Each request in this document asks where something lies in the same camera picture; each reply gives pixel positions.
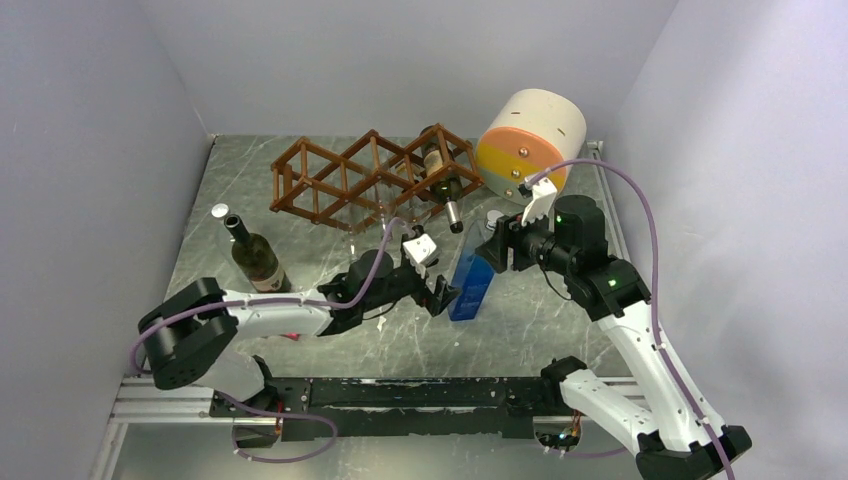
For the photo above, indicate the clear tall glass bottle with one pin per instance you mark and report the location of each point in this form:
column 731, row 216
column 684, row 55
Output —
column 355, row 234

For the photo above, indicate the blue square bottle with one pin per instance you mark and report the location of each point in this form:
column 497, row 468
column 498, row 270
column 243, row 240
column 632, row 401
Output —
column 473, row 274

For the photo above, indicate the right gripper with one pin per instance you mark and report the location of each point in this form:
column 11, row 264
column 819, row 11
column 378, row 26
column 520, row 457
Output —
column 509, row 232

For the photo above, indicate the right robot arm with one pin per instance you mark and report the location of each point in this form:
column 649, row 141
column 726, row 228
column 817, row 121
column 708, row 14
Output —
column 677, row 435

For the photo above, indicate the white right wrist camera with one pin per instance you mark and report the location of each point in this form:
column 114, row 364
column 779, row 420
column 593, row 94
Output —
column 542, row 194

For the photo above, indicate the cream orange yellow cylinder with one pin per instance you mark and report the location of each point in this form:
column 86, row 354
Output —
column 535, row 129

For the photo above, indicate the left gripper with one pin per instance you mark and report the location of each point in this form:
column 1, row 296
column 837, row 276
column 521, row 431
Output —
column 436, row 301

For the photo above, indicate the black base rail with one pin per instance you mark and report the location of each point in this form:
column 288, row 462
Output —
column 512, row 407

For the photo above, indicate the brown wooden wine rack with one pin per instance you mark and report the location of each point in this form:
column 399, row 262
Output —
column 314, row 182

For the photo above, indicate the olive green wine bottle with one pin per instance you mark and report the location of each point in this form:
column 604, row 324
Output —
column 448, row 189

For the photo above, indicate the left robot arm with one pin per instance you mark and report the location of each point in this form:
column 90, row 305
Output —
column 192, row 338

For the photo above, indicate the silver round bottle cap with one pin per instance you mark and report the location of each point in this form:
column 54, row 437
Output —
column 220, row 211

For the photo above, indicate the clear square labelled liquor bottle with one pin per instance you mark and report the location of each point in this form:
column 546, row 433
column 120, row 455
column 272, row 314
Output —
column 415, row 210

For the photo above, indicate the dark green wine bottle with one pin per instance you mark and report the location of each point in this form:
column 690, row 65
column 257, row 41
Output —
column 255, row 257

